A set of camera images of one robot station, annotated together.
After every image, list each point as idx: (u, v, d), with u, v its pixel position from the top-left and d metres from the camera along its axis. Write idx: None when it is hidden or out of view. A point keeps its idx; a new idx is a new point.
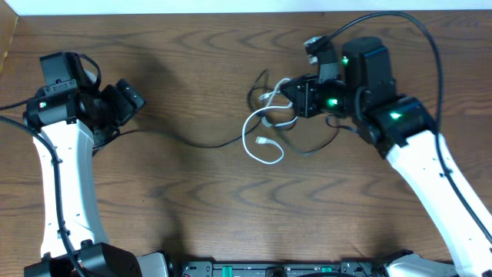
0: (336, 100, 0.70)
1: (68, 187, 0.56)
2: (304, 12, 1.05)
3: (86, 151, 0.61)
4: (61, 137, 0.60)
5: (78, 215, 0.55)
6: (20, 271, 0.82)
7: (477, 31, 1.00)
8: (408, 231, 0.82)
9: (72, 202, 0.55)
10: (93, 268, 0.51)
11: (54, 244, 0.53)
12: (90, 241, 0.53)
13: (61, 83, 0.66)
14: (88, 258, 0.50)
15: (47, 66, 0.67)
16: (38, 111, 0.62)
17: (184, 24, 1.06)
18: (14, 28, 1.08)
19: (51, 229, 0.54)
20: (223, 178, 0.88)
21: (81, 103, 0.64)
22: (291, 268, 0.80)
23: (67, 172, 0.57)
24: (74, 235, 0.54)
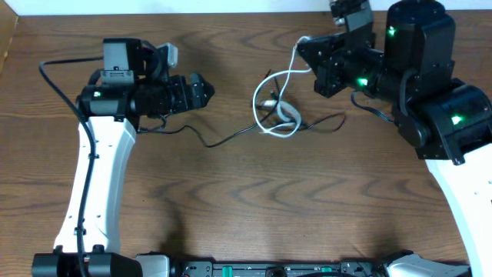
0: (367, 79, 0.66)
1: (99, 185, 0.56)
2: (303, 12, 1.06)
3: (124, 151, 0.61)
4: (105, 131, 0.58)
5: (99, 218, 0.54)
6: (17, 273, 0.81)
7: (472, 32, 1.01)
8: (408, 231, 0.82)
9: (98, 202, 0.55)
10: (96, 274, 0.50)
11: (68, 239, 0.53)
12: (101, 247, 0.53)
13: (118, 71, 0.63)
14: (94, 263, 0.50)
15: (108, 48, 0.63)
16: (90, 99, 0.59)
17: (184, 23, 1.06)
18: (14, 28, 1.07)
19: (70, 222, 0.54)
20: (224, 178, 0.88)
21: (132, 101, 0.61)
22: (291, 268, 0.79)
23: (101, 171, 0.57)
24: (90, 235, 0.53)
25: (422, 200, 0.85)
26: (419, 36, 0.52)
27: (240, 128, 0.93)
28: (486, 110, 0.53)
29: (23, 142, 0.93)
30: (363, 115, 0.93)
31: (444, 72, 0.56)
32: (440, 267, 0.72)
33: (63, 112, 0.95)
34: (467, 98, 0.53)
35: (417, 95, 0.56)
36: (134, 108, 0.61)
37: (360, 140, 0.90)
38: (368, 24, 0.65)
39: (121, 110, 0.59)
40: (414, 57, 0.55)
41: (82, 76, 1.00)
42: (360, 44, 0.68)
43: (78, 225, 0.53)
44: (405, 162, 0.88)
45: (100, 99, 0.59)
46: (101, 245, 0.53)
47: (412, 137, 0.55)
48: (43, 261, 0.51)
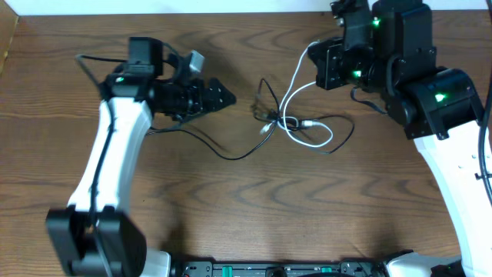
0: (360, 71, 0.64)
1: (115, 153, 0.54)
2: (303, 12, 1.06)
3: (140, 129, 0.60)
4: (126, 111, 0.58)
5: (112, 181, 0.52)
6: (17, 273, 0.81)
7: (471, 32, 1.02)
8: (408, 231, 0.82)
9: (113, 168, 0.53)
10: (107, 232, 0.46)
11: (81, 198, 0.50)
12: (112, 207, 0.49)
13: (139, 65, 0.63)
14: (108, 222, 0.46)
15: (133, 45, 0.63)
16: (113, 85, 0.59)
17: (184, 24, 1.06)
18: (14, 28, 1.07)
19: (82, 185, 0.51)
20: (223, 178, 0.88)
21: (151, 90, 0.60)
22: (291, 268, 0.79)
23: (118, 141, 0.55)
24: (103, 197, 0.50)
25: (422, 200, 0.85)
26: (398, 21, 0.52)
27: (240, 128, 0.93)
28: (469, 88, 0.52)
29: (23, 142, 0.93)
30: (363, 115, 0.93)
31: (428, 58, 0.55)
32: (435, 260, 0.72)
33: (63, 113, 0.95)
34: (451, 78, 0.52)
35: (403, 79, 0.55)
36: (151, 97, 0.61)
37: (359, 141, 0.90)
38: (366, 25, 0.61)
39: (142, 95, 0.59)
40: (396, 42, 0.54)
41: (82, 77, 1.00)
42: (352, 41, 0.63)
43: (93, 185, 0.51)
44: (404, 162, 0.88)
45: (122, 83, 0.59)
46: (112, 205, 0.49)
47: (401, 119, 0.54)
48: (58, 215, 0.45)
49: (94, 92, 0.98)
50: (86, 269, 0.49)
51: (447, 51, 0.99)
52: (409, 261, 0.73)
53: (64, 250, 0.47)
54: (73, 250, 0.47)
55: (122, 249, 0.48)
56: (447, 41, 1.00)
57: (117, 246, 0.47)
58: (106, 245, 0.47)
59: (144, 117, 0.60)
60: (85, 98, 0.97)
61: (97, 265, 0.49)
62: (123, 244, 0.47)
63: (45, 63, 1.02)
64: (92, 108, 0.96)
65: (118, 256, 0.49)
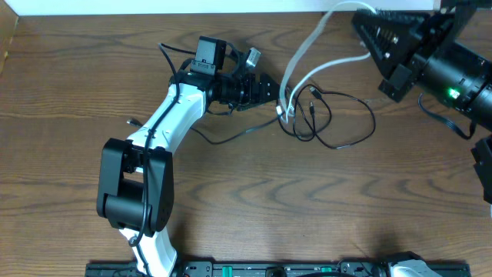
0: (456, 95, 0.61)
1: (174, 115, 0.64)
2: (303, 12, 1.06)
3: (194, 111, 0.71)
4: (190, 90, 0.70)
5: (167, 131, 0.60)
6: (17, 273, 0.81)
7: (473, 31, 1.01)
8: (408, 231, 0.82)
9: (171, 124, 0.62)
10: (154, 166, 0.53)
11: (138, 138, 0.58)
12: (164, 148, 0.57)
13: (204, 64, 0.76)
14: (156, 158, 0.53)
15: (203, 45, 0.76)
16: (185, 76, 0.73)
17: (184, 24, 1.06)
18: (14, 28, 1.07)
19: (143, 128, 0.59)
20: (223, 178, 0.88)
21: (210, 90, 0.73)
22: (291, 268, 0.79)
23: (177, 109, 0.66)
24: (157, 140, 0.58)
25: (422, 200, 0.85)
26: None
27: (241, 128, 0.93)
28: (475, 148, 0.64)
29: (24, 142, 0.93)
30: (363, 114, 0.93)
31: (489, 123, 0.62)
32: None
33: (64, 113, 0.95)
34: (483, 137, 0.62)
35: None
36: (211, 95, 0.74)
37: (353, 141, 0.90)
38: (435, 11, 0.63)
39: (204, 87, 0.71)
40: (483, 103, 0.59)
41: (82, 77, 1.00)
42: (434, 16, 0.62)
43: (152, 129, 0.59)
44: (404, 162, 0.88)
45: (191, 77, 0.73)
46: (163, 146, 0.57)
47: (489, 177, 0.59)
48: (114, 145, 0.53)
49: (94, 92, 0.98)
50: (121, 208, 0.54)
51: None
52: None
53: (109, 180, 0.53)
54: (115, 181, 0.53)
55: (161, 189, 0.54)
56: None
57: (157, 181, 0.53)
58: (149, 181, 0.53)
59: (199, 105, 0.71)
60: (86, 98, 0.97)
61: (132, 206, 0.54)
62: (163, 183, 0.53)
63: (46, 63, 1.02)
64: (93, 108, 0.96)
65: (155, 198, 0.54)
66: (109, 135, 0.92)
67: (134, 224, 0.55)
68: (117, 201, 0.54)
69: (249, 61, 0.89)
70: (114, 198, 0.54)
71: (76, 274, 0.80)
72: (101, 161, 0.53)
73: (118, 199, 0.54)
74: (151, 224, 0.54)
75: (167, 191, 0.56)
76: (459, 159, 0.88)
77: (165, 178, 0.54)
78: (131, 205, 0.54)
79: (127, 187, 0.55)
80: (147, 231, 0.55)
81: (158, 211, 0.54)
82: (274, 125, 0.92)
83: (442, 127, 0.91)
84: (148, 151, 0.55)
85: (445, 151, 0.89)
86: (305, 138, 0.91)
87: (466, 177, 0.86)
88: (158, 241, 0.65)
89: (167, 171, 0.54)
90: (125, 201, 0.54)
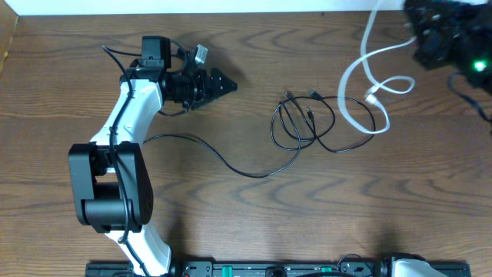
0: None
1: (131, 110, 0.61)
2: (303, 12, 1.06)
3: (153, 102, 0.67)
4: (144, 83, 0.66)
5: (129, 126, 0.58)
6: (17, 273, 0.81)
7: None
8: (408, 231, 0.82)
9: (130, 117, 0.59)
10: (125, 158, 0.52)
11: (101, 136, 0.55)
12: (128, 142, 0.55)
13: (152, 61, 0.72)
14: (124, 150, 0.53)
15: (146, 42, 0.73)
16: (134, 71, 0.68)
17: (184, 24, 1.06)
18: (14, 28, 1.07)
19: (102, 128, 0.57)
20: (223, 178, 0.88)
21: (163, 80, 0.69)
22: (291, 268, 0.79)
23: (133, 103, 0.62)
24: (121, 136, 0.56)
25: (422, 200, 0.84)
26: None
27: (240, 128, 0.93)
28: None
29: (24, 142, 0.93)
30: (362, 114, 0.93)
31: None
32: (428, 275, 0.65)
33: (63, 112, 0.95)
34: None
35: None
36: (164, 86, 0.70)
37: (354, 145, 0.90)
38: None
39: (155, 78, 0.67)
40: None
41: (82, 76, 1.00)
42: None
43: (113, 126, 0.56)
44: (404, 162, 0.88)
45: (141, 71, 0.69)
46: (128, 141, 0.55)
47: None
48: (78, 148, 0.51)
49: (94, 92, 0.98)
50: (101, 211, 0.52)
51: None
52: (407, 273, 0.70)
53: (84, 185, 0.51)
54: (88, 184, 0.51)
55: (136, 180, 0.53)
56: None
57: (131, 174, 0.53)
58: (123, 176, 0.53)
59: (155, 96, 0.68)
60: (85, 97, 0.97)
61: (111, 205, 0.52)
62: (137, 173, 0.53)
63: (46, 63, 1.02)
64: (92, 108, 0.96)
65: (132, 191, 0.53)
66: None
67: (118, 224, 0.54)
68: (95, 204, 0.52)
69: (197, 58, 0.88)
70: (93, 201, 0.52)
71: (76, 274, 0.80)
72: (70, 169, 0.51)
73: (96, 202, 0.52)
74: (135, 217, 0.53)
75: (143, 182, 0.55)
76: (459, 159, 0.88)
77: (137, 168, 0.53)
78: (111, 204, 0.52)
79: (104, 188, 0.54)
80: (132, 227, 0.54)
81: (139, 204, 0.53)
82: (274, 126, 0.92)
83: (441, 128, 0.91)
84: (114, 146, 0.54)
85: (445, 151, 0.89)
86: (307, 142, 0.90)
87: (465, 177, 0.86)
88: (151, 239, 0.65)
89: (137, 161, 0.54)
90: (104, 201, 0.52)
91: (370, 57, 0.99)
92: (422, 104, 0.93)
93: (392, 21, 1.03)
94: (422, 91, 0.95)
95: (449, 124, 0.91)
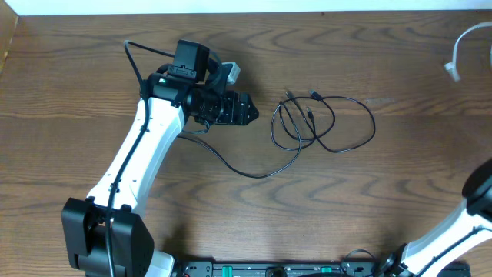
0: None
1: (141, 155, 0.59)
2: (303, 12, 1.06)
3: (169, 135, 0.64)
4: (162, 114, 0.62)
5: (134, 181, 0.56)
6: (16, 273, 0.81)
7: (473, 31, 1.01)
8: (409, 231, 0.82)
9: (137, 168, 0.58)
10: (119, 231, 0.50)
11: (102, 192, 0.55)
12: (129, 208, 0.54)
13: (184, 69, 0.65)
14: (121, 222, 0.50)
15: (183, 48, 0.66)
16: (155, 84, 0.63)
17: (184, 23, 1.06)
18: (14, 28, 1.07)
19: (108, 179, 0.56)
20: (223, 178, 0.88)
21: (189, 97, 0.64)
22: (291, 268, 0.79)
23: (145, 144, 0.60)
24: (122, 195, 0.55)
25: (423, 200, 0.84)
26: None
27: (241, 128, 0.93)
28: None
29: (24, 142, 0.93)
30: (363, 114, 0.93)
31: None
32: (457, 208, 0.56)
33: (63, 113, 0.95)
34: None
35: None
36: (189, 103, 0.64)
37: (354, 145, 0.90)
38: None
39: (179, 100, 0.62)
40: None
41: (82, 77, 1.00)
42: None
43: (114, 182, 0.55)
44: (404, 162, 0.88)
45: (164, 85, 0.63)
46: (130, 206, 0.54)
47: None
48: (74, 208, 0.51)
49: (94, 92, 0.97)
50: (91, 268, 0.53)
51: (448, 51, 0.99)
52: (425, 240, 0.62)
53: (73, 241, 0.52)
54: (80, 245, 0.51)
55: (128, 252, 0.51)
56: (448, 41, 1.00)
57: (124, 246, 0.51)
58: (116, 245, 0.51)
59: (174, 126, 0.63)
60: (85, 98, 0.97)
61: (101, 265, 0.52)
62: (130, 248, 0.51)
63: (45, 63, 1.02)
64: (92, 108, 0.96)
65: (124, 259, 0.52)
66: (109, 135, 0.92)
67: None
68: (87, 259, 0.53)
69: (230, 77, 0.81)
70: (84, 257, 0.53)
71: (76, 274, 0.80)
72: (64, 225, 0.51)
73: (88, 259, 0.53)
74: None
75: (139, 249, 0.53)
76: (460, 159, 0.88)
77: (131, 243, 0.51)
78: (100, 265, 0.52)
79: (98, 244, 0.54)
80: None
81: (130, 270, 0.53)
82: (274, 126, 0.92)
83: (442, 128, 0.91)
84: (114, 211, 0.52)
85: (445, 151, 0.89)
86: (307, 142, 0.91)
87: (466, 177, 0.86)
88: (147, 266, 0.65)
89: (134, 234, 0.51)
90: (94, 261, 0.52)
91: (370, 57, 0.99)
92: (423, 104, 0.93)
93: (392, 21, 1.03)
94: (422, 91, 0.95)
95: (450, 124, 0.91)
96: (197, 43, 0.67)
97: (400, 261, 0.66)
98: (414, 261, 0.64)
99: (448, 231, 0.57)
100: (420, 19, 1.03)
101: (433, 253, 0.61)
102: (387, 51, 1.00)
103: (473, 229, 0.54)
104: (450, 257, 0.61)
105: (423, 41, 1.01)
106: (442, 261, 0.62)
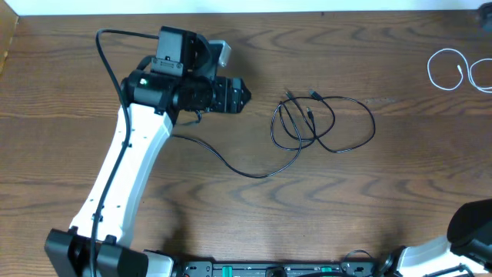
0: None
1: (124, 175, 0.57)
2: (303, 12, 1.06)
3: (154, 146, 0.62)
4: (145, 124, 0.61)
5: (119, 206, 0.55)
6: (16, 273, 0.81)
7: (473, 31, 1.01)
8: (409, 231, 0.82)
9: (121, 188, 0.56)
10: (104, 266, 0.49)
11: (85, 221, 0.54)
12: (114, 238, 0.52)
13: (169, 61, 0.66)
14: (105, 257, 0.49)
15: (165, 38, 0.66)
16: (136, 86, 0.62)
17: (184, 24, 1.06)
18: (14, 28, 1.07)
19: (90, 205, 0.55)
20: (223, 178, 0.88)
21: (174, 95, 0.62)
22: (291, 268, 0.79)
23: (129, 161, 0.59)
24: (106, 223, 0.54)
25: (423, 200, 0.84)
26: None
27: (240, 128, 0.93)
28: None
29: (24, 142, 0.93)
30: (363, 114, 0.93)
31: None
32: (445, 242, 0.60)
33: (63, 113, 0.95)
34: None
35: None
36: (175, 102, 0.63)
37: (354, 145, 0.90)
38: None
39: (162, 100, 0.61)
40: None
41: (82, 77, 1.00)
42: None
43: (98, 209, 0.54)
44: (404, 162, 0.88)
45: (145, 86, 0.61)
46: (114, 237, 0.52)
47: None
48: (58, 241, 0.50)
49: (94, 92, 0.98)
50: None
51: (447, 51, 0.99)
52: (420, 255, 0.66)
53: (63, 271, 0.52)
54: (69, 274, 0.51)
55: None
56: (448, 41, 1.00)
57: None
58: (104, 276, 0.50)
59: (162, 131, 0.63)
60: (85, 98, 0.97)
61: None
62: None
63: (45, 63, 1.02)
64: (92, 108, 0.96)
65: None
66: (109, 135, 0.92)
67: None
68: None
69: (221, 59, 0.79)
70: None
71: None
72: (50, 257, 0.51)
73: None
74: None
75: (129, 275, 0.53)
76: (460, 160, 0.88)
77: (118, 275, 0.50)
78: None
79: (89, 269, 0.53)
80: None
81: None
82: (274, 126, 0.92)
83: (442, 127, 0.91)
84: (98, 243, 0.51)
85: (445, 151, 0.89)
86: (307, 142, 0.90)
87: (466, 177, 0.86)
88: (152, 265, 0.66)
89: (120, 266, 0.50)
90: None
91: (370, 57, 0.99)
92: (423, 104, 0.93)
93: (391, 21, 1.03)
94: (421, 91, 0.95)
95: (450, 123, 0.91)
96: (181, 31, 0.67)
97: (396, 269, 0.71)
98: (407, 271, 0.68)
99: (436, 261, 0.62)
100: (420, 19, 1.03)
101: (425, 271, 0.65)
102: (387, 51, 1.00)
103: (458, 265, 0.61)
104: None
105: (423, 41, 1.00)
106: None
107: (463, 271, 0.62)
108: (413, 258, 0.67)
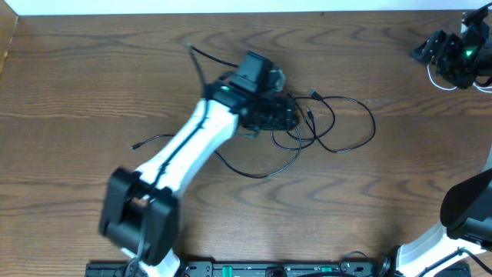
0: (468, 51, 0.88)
1: (194, 148, 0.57)
2: (303, 12, 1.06)
3: (218, 138, 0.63)
4: (220, 118, 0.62)
5: (182, 168, 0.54)
6: (15, 273, 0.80)
7: None
8: (409, 231, 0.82)
9: (189, 158, 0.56)
10: (156, 210, 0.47)
11: (151, 169, 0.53)
12: (171, 190, 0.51)
13: (245, 79, 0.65)
14: (163, 201, 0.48)
15: (248, 60, 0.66)
16: (217, 90, 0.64)
17: (184, 23, 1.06)
18: (14, 28, 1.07)
19: (159, 159, 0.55)
20: (224, 178, 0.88)
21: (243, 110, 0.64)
22: (291, 268, 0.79)
23: (199, 139, 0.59)
24: (167, 176, 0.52)
25: (423, 200, 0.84)
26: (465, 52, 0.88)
27: None
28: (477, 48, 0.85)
29: (24, 141, 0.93)
30: (362, 115, 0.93)
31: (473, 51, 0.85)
32: (440, 228, 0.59)
33: (64, 112, 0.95)
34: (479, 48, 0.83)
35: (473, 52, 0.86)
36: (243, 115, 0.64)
37: (354, 145, 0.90)
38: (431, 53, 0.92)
39: (234, 110, 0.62)
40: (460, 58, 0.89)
41: (82, 77, 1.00)
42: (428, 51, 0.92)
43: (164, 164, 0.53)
44: (404, 162, 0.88)
45: (224, 94, 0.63)
46: (171, 188, 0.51)
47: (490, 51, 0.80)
48: (122, 176, 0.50)
49: (94, 92, 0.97)
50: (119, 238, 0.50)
51: None
52: (417, 251, 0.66)
53: (110, 208, 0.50)
54: (116, 211, 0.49)
55: (159, 234, 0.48)
56: None
57: (156, 226, 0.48)
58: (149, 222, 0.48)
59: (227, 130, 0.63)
60: (85, 98, 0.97)
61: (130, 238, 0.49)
62: (161, 228, 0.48)
63: (45, 63, 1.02)
64: (92, 108, 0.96)
65: (153, 239, 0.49)
66: (109, 135, 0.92)
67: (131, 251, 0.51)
68: (116, 228, 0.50)
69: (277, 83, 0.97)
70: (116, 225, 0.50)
71: (76, 274, 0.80)
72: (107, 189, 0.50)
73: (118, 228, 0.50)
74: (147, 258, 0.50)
75: (168, 233, 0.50)
76: (460, 160, 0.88)
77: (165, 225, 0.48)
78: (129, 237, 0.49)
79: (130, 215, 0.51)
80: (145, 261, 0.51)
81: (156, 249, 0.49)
82: None
83: (441, 128, 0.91)
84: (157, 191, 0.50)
85: (445, 151, 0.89)
86: (307, 143, 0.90)
87: (465, 177, 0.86)
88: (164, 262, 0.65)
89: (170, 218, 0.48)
90: (124, 231, 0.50)
91: (370, 57, 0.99)
92: (422, 104, 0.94)
93: (391, 21, 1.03)
94: (421, 91, 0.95)
95: (450, 123, 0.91)
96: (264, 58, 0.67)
97: (396, 269, 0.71)
98: (407, 268, 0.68)
99: (433, 250, 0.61)
100: (419, 19, 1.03)
101: (425, 265, 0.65)
102: (386, 51, 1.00)
103: (457, 250, 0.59)
104: (441, 267, 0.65)
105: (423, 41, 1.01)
106: (433, 270, 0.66)
107: (463, 255, 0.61)
108: (413, 253, 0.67)
